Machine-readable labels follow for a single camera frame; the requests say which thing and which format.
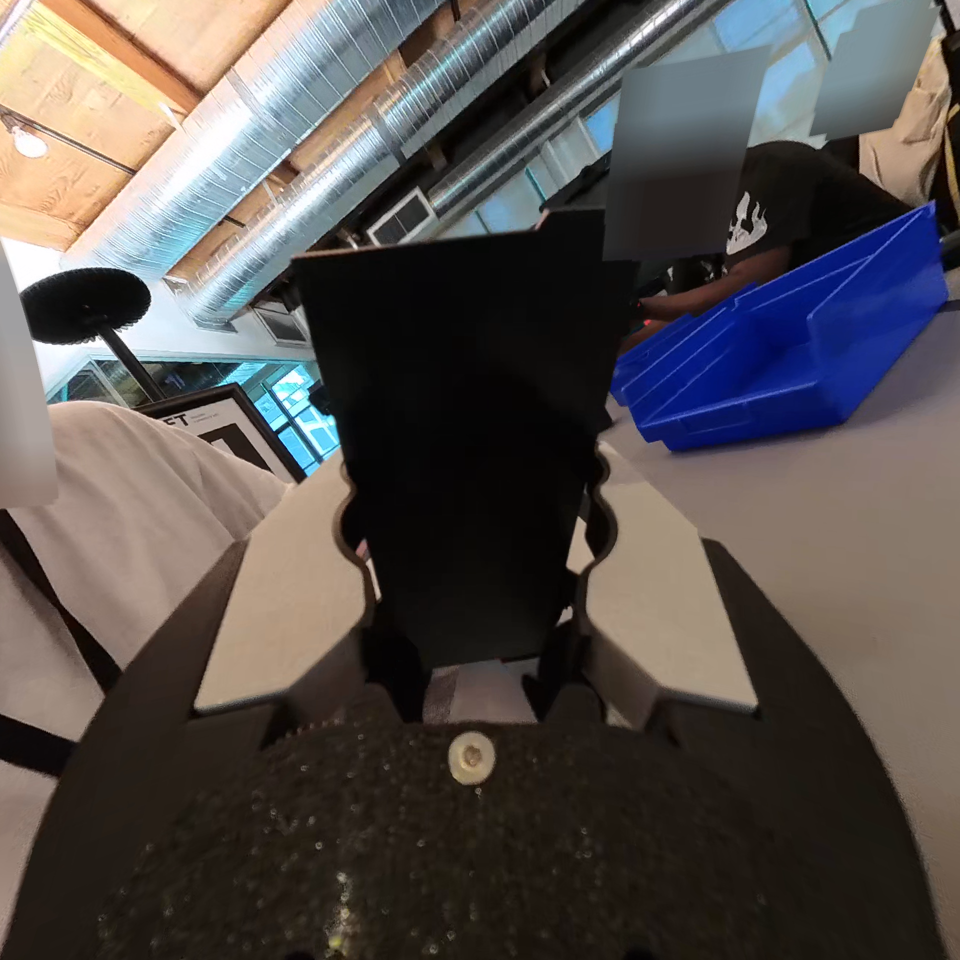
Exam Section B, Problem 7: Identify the beige jacket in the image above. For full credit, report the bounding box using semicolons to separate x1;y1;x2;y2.
857;33;960;205

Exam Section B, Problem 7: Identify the silver ventilation duct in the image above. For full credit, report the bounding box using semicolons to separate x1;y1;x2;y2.
61;0;470;260
182;0;751;331

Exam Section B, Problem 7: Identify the person's white shirt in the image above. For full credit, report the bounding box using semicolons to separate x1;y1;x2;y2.
0;401;292;909

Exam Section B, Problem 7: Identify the black floor lamp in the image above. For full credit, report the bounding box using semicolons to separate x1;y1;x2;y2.
20;267;168;404

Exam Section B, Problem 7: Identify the white wall vent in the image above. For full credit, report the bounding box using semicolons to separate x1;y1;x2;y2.
366;187;438;246

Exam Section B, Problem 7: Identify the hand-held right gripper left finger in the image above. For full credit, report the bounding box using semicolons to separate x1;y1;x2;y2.
193;456;434;723

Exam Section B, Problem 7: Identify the black lanyard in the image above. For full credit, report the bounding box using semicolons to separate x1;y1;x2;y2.
0;508;123;779

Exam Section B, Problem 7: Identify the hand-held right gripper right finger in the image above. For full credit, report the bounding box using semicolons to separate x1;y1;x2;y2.
523;441;760;730

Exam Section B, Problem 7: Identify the black bar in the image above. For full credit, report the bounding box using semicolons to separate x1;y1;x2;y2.
289;207;640;670

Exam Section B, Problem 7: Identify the blue storage bin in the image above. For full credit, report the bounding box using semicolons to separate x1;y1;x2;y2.
607;200;951;453

